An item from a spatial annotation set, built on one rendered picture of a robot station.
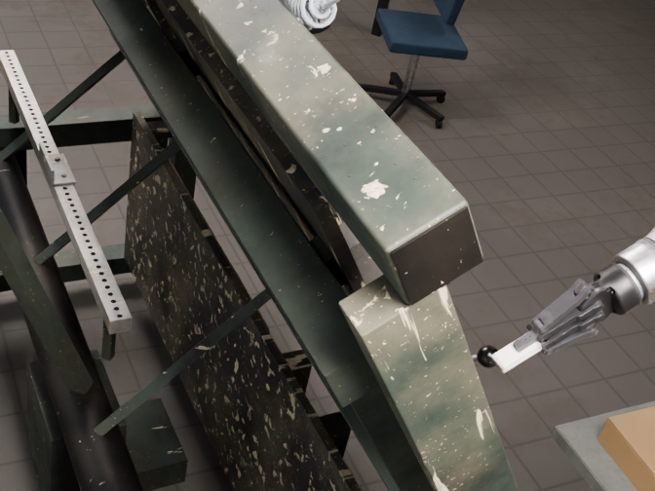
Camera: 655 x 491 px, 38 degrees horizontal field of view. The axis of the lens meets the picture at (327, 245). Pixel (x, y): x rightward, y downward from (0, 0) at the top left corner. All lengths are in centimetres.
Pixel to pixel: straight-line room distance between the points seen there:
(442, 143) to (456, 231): 420
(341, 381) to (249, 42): 46
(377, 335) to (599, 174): 439
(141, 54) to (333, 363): 80
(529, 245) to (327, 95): 349
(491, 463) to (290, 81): 60
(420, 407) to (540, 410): 257
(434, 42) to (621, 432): 303
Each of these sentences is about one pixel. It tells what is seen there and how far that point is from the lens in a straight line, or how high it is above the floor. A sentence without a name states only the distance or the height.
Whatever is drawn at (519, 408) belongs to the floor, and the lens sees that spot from 369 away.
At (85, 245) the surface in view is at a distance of 234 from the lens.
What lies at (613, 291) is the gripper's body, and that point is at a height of 166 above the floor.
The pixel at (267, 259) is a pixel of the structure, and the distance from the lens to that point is 127.
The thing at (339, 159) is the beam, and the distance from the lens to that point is 104.
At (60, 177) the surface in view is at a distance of 256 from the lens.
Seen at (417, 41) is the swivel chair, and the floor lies 48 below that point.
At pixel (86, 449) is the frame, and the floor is 71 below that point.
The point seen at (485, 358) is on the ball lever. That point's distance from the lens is 158.
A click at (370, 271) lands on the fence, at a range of 134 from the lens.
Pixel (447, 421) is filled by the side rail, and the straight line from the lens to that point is 122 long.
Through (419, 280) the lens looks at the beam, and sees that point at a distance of 99.
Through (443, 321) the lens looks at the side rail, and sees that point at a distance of 106.
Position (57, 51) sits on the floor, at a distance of 547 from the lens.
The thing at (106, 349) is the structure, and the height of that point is 86.
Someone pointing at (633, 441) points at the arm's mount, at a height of 83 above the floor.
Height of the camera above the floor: 246
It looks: 36 degrees down
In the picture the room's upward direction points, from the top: 13 degrees clockwise
